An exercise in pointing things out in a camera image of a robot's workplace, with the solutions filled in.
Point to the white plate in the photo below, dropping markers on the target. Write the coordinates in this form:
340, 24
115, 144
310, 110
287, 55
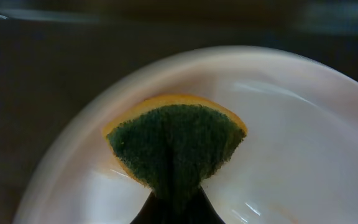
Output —
298, 163

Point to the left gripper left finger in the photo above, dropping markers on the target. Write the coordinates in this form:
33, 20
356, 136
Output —
153, 211

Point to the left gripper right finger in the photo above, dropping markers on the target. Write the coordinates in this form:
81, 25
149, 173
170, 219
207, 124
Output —
199, 210

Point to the large brown serving tray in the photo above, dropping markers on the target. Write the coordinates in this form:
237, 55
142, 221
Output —
57, 56

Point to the green and orange sponge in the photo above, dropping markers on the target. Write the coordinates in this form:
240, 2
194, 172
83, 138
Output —
171, 143

